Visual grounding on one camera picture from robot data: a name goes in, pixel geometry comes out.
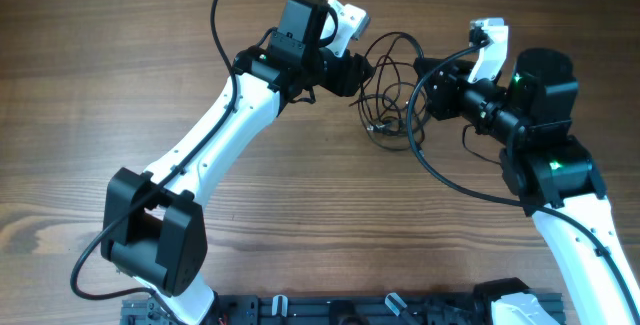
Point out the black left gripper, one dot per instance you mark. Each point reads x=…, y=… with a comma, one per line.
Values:
x=349, y=77

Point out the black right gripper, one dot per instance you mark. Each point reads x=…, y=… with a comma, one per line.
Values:
x=439, y=91

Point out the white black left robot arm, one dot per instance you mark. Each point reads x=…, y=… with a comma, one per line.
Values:
x=154, y=221

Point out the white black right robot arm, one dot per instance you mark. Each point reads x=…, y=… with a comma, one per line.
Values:
x=551, y=175

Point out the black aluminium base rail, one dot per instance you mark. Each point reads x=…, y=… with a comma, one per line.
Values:
x=453, y=308

